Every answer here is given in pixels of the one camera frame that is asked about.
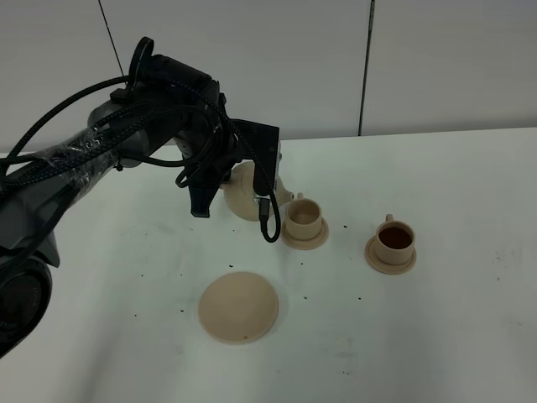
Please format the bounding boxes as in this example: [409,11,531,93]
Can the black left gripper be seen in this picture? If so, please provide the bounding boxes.
[174,96,237,217]

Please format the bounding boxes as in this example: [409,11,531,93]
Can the beige teapot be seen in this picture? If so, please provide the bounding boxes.
[221,161,303,222]

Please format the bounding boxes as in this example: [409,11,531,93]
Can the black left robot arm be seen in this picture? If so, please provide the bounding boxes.
[1,51,241,353]

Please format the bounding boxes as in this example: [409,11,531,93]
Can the beige teapot saucer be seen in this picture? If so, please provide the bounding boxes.
[197,272,279,344]

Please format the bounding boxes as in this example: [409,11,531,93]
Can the left beige teacup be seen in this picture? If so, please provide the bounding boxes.
[285,198,322,224]

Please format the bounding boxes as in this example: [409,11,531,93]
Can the beige teacup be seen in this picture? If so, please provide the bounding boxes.
[375,214,415,249]
[285,198,322,224]

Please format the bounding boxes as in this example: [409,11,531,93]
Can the left beige cup saucer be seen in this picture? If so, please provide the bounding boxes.
[282,218,329,250]

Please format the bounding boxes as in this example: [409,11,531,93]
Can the beige cup saucer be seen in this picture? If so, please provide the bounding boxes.
[364,236,417,275]
[282,218,329,250]

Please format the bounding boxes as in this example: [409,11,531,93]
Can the right beige cup saucer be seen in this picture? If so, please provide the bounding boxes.
[364,236,417,275]

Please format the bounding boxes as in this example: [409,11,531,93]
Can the right beige teacup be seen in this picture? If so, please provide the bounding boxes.
[375,214,415,249]

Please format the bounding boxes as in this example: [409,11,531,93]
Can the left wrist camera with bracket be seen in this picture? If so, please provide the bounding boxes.
[232,119,280,197]

